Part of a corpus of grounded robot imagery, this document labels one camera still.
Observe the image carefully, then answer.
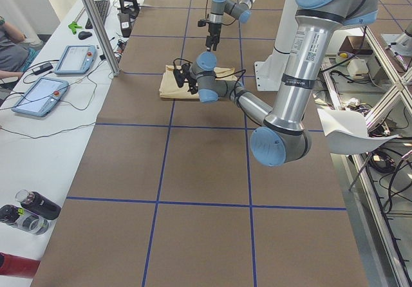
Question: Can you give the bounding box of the black power adapter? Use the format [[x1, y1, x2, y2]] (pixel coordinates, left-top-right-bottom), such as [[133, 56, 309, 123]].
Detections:
[[32, 62, 53, 75]]

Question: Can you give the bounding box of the black water bottle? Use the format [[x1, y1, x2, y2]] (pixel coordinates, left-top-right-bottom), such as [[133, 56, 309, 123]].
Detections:
[[15, 189, 61, 221]]

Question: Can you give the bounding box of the black computer mouse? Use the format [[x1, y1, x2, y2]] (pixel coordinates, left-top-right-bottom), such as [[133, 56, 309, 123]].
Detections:
[[78, 31, 93, 40]]

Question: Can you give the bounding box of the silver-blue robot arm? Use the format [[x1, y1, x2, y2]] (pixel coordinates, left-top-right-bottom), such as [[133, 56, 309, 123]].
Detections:
[[176, 0, 378, 167], [198, 0, 256, 51]]

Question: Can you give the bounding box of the cream long-sleeve printed shirt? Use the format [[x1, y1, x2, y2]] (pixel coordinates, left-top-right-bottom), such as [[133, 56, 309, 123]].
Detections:
[[159, 65, 237, 100]]

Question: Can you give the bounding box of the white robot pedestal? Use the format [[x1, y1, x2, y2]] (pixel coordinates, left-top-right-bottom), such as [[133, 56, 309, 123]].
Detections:
[[254, 0, 298, 91]]

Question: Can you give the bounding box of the near blue teach pendant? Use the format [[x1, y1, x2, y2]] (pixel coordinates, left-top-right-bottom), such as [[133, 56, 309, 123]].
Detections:
[[12, 77, 69, 117]]

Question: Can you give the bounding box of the clear water bottle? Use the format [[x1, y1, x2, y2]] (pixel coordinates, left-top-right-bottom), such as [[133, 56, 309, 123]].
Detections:
[[1, 205, 49, 236]]

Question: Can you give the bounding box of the blue teach pendant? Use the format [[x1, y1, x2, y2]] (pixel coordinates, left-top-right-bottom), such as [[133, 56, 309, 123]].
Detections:
[[12, 77, 69, 117], [54, 45, 97, 75]]

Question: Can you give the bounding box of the green plastic tool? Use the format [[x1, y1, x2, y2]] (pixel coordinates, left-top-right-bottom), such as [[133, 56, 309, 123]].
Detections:
[[68, 21, 82, 35]]

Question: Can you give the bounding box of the seated person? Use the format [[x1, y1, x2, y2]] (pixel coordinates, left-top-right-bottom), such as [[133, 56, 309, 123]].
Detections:
[[1, 16, 33, 79]]

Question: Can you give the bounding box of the white curved plastic sheet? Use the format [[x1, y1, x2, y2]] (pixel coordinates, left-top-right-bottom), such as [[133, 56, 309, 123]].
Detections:
[[317, 109, 398, 155]]

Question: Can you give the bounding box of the aluminium frame post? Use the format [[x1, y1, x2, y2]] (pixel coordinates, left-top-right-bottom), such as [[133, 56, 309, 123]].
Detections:
[[82, 0, 120, 77]]

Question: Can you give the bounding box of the red bottle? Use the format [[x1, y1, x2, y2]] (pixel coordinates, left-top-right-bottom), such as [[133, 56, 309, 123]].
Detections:
[[0, 252, 40, 279]]

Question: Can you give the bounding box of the white box device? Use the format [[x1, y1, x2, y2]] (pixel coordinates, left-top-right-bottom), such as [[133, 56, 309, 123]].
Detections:
[[347, 59, 369, 79]]

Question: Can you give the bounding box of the black keyboard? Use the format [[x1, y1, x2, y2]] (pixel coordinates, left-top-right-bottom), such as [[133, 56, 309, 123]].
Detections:
[[85, 0, 110, 30]]

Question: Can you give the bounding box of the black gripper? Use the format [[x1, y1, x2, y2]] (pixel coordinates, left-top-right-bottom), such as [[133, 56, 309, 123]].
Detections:
[[186, 77, 198, 95], [205, 23, 221, 51]]

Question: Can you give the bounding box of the far blue teach pendant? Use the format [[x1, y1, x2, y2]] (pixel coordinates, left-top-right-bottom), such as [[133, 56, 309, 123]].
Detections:
[[54, 45, 97, 75]]

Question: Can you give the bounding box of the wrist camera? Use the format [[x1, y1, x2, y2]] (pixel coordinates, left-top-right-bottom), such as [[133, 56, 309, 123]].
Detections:
[[197, 19, 209, 28], [173, 63, 191, 88]]

